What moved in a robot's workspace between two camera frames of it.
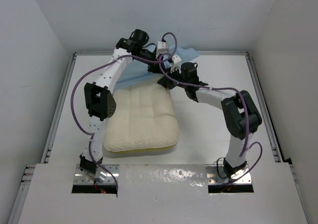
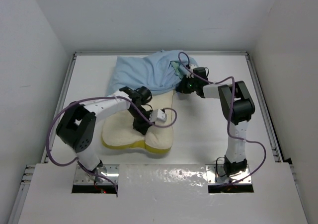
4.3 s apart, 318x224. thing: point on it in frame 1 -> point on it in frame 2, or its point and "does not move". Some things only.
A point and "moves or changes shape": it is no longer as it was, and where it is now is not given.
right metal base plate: (215, 175) does not move
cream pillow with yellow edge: (144, 119) moves or changes shape
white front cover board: (166, 193) does not move
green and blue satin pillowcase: (137, 68) moves or changes shape
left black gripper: (155, 67) -> (141, 125)
